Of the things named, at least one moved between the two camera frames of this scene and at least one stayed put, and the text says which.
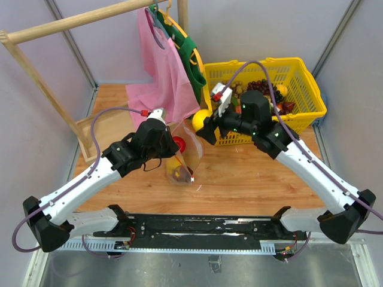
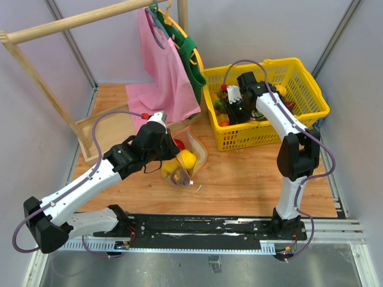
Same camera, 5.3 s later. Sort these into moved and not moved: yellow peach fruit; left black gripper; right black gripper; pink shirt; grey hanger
Moved: right black gripper
Not moved: left black gripper; yellow peach fruit; grey hanger; pink shirt
